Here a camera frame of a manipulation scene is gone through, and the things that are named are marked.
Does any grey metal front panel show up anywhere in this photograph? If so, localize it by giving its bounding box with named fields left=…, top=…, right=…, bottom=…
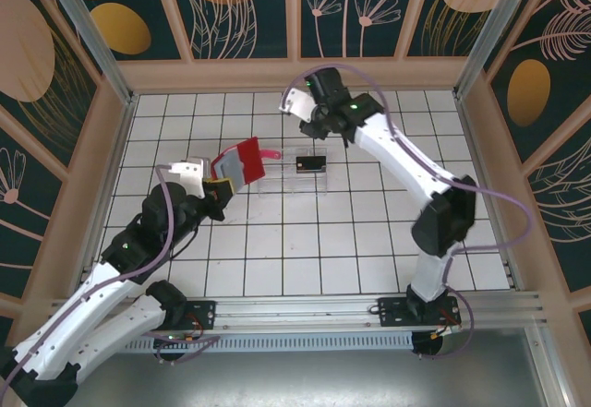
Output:
left=45, top=351, right=572, bottom=407

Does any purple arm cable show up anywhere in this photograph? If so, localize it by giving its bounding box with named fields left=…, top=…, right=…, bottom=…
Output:
left=283, top=63, right=535, bottom=362
left=0, top=162, right=223, bottom=383

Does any aluminium frame post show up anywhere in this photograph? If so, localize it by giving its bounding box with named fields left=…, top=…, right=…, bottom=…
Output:
left=39, top=0, right=136, bottom=106
left=453, top=0, right=541, bottom=100

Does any slotted grey cable duct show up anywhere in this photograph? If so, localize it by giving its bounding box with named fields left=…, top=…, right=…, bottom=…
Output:
left=124, top=332, right=415, bottom=355

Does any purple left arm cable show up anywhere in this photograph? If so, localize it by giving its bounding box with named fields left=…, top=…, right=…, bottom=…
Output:
left=0, top=162, right=223, bottom=383

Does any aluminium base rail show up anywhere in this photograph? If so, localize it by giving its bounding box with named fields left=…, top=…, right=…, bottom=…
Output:
left=49, top=290, right=553, bottom=333

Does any black credit card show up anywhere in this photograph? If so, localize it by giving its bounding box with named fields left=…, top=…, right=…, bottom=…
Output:
left=295, top=155, right=328, bottom=175

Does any clear plastic tray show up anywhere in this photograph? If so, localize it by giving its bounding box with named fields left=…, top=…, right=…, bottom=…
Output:
left=256, top=146, right=332, bottom=198

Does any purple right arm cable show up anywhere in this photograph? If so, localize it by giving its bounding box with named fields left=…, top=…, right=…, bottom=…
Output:
left=283, top=63, right=535, bottom=362

